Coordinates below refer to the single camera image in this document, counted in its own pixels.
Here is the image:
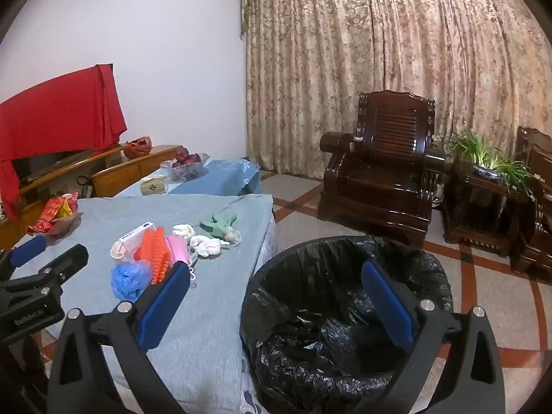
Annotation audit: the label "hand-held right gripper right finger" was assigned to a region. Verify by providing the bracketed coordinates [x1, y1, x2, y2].
[361, 260, 506, 414]

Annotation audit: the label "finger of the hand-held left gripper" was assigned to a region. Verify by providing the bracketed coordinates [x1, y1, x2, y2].
[0, 235, 47, 295]
[19, 244, 89, 296]

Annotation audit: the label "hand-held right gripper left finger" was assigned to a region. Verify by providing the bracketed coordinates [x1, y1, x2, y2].
[47, 261, 191, 414]

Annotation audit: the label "blue plastic bag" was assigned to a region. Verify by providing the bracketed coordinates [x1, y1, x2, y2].
[110, 261, 151, 303]

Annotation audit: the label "orange ridged plastic piece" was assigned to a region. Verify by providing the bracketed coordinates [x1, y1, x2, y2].
[133, 228, 174, 286]

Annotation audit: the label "trash bin with black bag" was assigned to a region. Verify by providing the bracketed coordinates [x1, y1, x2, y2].
[239, 235, 453, 414]

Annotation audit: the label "large white knotted cloth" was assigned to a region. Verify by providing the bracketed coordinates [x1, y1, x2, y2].
[190, 235, 231, 260]

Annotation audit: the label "snack basket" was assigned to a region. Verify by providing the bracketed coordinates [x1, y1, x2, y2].
[41, 212, 82, 239]

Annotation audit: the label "grey-blue table cloth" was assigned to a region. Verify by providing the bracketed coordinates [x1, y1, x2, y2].
[9, 194, 277, 414]

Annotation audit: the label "pink face mask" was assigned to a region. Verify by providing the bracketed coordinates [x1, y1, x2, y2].
[166, 235, 197, 287]

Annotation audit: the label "white printed box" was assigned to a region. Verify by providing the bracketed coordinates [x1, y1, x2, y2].
[120, 222, 156, 252]

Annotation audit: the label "green glove with beige knot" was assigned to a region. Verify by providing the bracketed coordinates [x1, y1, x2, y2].
[199, 210, 243, 247]

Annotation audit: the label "tissue box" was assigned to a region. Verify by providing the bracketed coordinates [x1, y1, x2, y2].
[139, 175, 168, 195]

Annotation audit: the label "red cloth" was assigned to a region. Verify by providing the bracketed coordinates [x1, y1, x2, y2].
[0, 64, 128, 220]

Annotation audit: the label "red plastic bag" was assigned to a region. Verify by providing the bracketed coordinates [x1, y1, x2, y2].
[124, 136, 152, 159]

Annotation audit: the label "glass fruit bowl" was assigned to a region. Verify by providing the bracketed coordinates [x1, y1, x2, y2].
[160, 153, 210, 182]

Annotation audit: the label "dark wooden side table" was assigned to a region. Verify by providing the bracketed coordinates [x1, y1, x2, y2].
[442, 159, 540, 258]

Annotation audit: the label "dark wooden armchair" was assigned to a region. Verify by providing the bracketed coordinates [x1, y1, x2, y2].
[318, 90, 447, 237]
[511, 126, 552, 285]

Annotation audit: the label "blue plastic sheet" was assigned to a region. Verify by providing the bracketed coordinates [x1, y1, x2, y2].
[129, 158, 263, 199]

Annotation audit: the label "green potted plant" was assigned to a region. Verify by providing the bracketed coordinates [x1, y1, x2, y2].
[448, 129, 538, 199]

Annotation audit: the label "beige patterned curtain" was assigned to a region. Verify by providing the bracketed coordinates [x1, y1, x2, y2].
[239, 0, 552, 208]

